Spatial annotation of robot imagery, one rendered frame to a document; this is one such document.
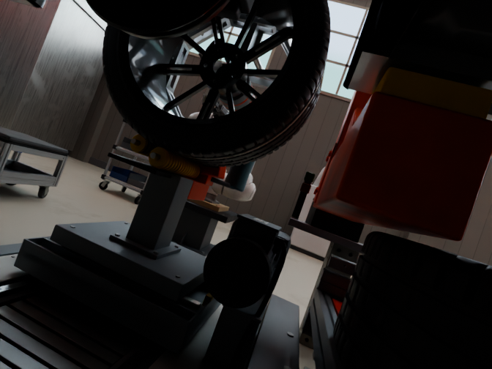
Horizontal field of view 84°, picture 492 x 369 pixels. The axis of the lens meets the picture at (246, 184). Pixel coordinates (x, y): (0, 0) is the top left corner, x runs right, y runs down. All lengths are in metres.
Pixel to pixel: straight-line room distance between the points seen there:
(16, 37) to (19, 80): 0.57
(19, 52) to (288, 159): 3.82
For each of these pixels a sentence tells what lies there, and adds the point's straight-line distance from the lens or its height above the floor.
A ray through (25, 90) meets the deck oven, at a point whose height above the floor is 0.71.
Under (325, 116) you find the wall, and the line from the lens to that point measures 4.57.
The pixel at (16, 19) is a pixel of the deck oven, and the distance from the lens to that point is 4.96.
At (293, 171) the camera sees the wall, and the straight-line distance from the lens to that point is 4.34.
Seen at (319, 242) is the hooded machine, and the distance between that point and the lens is 3.63.
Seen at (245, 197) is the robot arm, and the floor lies 0.45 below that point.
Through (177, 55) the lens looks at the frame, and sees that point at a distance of 1.19.
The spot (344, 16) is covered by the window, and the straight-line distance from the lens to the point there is 5.32.
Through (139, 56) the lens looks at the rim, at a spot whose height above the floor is 0.77.
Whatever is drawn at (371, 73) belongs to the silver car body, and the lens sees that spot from 0.53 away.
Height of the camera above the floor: 0.49
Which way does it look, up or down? 1 degrees up
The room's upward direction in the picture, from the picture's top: 20 degrees clockwise
